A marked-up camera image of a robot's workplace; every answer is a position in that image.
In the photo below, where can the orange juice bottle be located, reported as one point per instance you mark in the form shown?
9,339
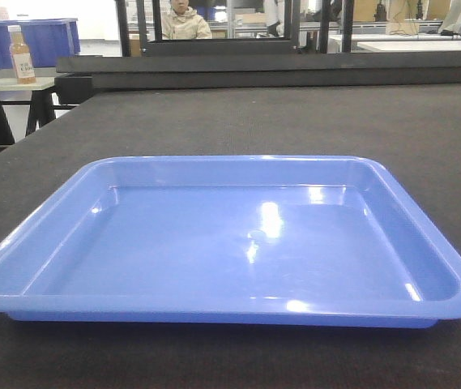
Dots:
20,56

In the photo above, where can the blue plastic tray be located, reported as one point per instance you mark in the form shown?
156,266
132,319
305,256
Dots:
285,240

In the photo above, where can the black raised table rail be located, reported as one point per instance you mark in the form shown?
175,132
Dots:
80,78

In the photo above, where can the black metal frame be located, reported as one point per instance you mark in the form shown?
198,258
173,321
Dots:
238,27

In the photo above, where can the white side table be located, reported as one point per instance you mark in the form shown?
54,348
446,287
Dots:
11,84

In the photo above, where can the seated person beige jacket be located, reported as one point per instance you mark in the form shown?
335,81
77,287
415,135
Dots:
182,22

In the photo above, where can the blue storage crate background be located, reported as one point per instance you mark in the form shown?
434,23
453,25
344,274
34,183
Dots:
47,39

